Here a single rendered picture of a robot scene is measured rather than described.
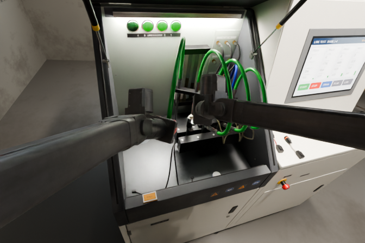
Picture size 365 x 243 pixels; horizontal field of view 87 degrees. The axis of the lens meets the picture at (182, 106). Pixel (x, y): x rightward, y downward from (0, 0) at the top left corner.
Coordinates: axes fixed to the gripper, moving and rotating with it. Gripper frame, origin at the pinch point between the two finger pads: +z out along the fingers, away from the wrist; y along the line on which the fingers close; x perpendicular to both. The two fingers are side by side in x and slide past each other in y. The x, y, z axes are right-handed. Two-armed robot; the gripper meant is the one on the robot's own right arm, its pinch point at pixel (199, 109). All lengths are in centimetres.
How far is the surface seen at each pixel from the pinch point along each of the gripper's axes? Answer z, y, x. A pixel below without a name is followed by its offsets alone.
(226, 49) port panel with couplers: 23.1, 32.0, -16.1
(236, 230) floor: 77, -92, -47
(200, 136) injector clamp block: 17.6, -12.5, -4.2
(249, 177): 7.3, -27.2, -24.4
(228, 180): 6.0, -28.4, -15.1
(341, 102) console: 29, 10, -86
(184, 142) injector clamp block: 14.9, -15.2, 3.2
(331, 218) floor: 85, -86, -134
